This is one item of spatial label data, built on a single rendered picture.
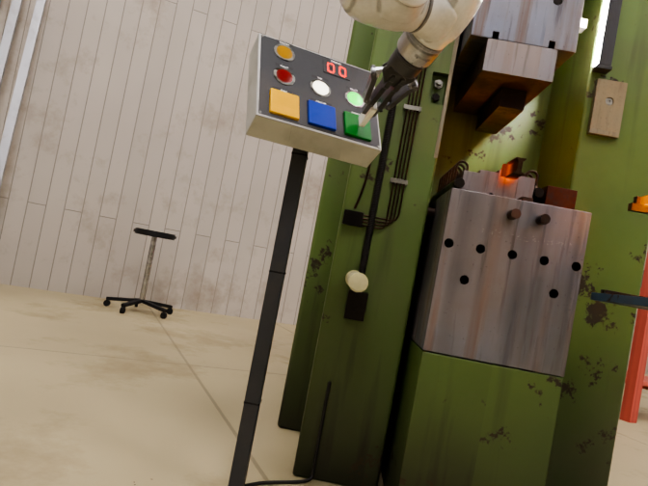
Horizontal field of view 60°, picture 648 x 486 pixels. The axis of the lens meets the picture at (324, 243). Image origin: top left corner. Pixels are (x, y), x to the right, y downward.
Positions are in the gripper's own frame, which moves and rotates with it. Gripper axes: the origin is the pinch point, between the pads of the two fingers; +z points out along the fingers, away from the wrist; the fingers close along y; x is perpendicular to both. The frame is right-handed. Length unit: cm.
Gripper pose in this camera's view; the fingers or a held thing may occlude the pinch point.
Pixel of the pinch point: (367, 113)
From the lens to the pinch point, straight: 142.7
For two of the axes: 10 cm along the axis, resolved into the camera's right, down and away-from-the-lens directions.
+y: 9.0, 1.9, 3.9
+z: -4.3, 4.6, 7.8
